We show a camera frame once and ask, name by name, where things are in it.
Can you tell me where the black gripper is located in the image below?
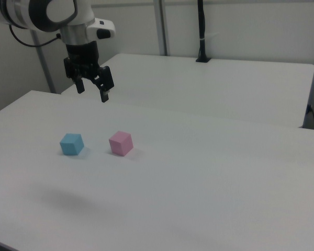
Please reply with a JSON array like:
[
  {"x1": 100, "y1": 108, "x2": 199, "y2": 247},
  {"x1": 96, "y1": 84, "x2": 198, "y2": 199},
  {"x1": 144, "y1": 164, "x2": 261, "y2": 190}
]
[{"x1": 63, "y1": 41, "x2": 115, "y2": 104}]

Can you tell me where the blue cube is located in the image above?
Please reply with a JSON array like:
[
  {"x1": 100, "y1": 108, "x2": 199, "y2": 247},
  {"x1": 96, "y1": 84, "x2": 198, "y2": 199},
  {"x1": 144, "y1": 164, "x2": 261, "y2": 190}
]
[{"x1": 59, "y1": 132, "x2": 85, "y2": 157}]

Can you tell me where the pink cube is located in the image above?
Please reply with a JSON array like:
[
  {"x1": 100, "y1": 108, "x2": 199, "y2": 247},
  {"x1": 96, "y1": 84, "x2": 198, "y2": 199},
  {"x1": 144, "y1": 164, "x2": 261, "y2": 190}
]
[{"x1": 108, "y1": 130, "x2": 134, "y2": 157}]

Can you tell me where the white side table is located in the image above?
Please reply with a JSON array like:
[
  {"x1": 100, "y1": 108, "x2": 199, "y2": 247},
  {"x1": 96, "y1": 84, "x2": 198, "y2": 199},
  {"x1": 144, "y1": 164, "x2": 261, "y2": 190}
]
[{"x1": 61, "y1": 53, "x2": 314, "y2": 129}]

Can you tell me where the grey partition frame post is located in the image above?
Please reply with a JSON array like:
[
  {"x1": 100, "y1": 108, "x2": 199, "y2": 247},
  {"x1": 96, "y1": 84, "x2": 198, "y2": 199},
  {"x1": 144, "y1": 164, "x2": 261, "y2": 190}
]
[
  {"x1": 153, "y1": 0, "x2": 171, "y2": 56},
  {"x1": 32, "y1": 30, "x2": 56, "y2": 94}
]

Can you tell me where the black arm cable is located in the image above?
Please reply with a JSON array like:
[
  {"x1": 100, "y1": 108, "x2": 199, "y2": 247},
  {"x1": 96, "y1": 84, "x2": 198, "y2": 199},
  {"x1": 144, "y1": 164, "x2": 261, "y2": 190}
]
[{"x1": 8, "y1": 25, "x2": 62, "y2": 48}]

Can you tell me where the black camera stand pole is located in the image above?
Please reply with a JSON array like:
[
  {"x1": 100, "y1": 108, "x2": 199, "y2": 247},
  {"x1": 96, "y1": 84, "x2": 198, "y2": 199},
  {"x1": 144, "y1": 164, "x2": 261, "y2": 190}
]
[{"x1": 195, "y1": 0, "x2": 212, "y2": 63}]

